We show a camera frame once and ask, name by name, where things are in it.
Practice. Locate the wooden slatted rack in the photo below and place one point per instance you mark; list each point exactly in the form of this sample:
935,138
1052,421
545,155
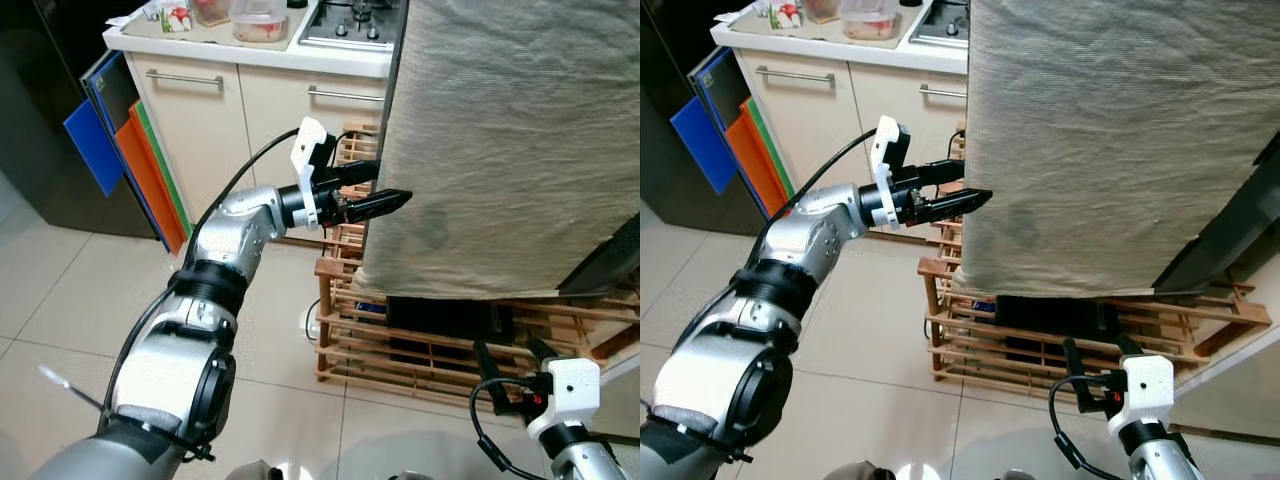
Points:
945,350
340,350

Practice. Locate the clear plastic food container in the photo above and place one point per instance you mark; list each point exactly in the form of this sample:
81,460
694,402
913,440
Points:
260,22
870,20

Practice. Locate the red white milk carton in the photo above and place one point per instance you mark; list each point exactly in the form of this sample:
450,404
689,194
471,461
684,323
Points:
172,17
785,16

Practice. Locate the blue plastic board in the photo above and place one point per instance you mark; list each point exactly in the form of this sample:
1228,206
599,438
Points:
93,150
702,150

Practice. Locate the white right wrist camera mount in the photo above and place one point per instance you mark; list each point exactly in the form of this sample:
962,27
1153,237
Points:
1142,392
565,395

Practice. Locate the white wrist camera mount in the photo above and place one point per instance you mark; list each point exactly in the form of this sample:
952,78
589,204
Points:
565,395
1142,392
885,140
308,140

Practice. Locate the tall steel fridge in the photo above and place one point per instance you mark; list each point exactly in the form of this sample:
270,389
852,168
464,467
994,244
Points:
40,120
665,60

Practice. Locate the green plastic board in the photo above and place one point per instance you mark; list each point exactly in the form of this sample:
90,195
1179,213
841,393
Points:
775,140
160,150

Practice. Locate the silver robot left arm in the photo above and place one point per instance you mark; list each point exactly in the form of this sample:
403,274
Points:
170,370
740,380

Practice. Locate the beige placemat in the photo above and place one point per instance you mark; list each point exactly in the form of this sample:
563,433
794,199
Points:
820,36

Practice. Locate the blue framed dark board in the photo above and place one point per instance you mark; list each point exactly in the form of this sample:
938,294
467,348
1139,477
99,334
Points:
112,85
722,80

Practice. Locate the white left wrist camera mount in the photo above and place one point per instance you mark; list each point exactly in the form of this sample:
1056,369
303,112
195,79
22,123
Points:
885,140
308,140

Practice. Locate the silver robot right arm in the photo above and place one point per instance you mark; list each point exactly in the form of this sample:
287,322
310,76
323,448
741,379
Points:
585,460
1165,460

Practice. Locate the robot right leg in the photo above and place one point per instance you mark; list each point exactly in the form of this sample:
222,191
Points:
408,476
1015,475

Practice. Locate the blue box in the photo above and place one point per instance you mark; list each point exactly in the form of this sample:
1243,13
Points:
980,308
372,308

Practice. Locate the robot leg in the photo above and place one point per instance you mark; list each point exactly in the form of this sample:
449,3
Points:
858,472
255,472
408,476
1015,475

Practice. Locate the white paper scrap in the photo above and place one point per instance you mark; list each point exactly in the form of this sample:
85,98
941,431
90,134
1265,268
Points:
125,21
735,19

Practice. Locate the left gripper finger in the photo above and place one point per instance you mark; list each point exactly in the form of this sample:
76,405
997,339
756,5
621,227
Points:
358,173
940,171
955,205
375,205

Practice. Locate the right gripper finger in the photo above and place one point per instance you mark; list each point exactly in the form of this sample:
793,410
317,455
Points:
486,365
1127,348
540,352
1073,362

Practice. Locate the black flat device box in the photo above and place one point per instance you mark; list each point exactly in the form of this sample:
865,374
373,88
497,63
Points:
450,325
1055,325

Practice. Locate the robot left leg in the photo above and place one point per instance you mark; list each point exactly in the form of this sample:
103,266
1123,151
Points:
858,472
255,472

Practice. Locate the beige kitchen cabinet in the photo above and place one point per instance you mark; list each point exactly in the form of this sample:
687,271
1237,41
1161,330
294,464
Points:
270,150
880,110

